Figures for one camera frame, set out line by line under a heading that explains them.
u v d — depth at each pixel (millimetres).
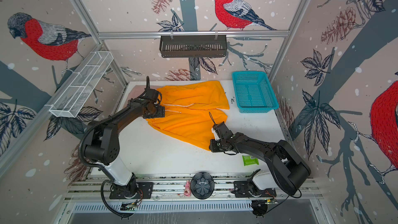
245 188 734
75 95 739
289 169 423
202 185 744
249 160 821
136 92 1131
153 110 792
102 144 472
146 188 744
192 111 1010
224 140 682
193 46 1053
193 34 1035
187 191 709
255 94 1141
